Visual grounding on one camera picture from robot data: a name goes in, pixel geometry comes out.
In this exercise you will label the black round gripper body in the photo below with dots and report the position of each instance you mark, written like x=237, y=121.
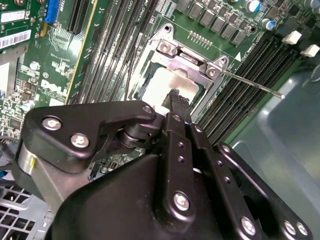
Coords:
x=112, y=200

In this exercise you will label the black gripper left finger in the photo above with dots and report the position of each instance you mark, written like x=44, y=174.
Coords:
x=62, y=130

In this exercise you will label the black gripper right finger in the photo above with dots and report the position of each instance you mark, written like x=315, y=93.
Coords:
x=221, y=172

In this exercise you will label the silver topped CPU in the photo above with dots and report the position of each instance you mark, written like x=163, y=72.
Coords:
x=160, y=85

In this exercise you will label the metal socket cover frame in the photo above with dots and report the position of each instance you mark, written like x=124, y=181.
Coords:
x=180, y=67

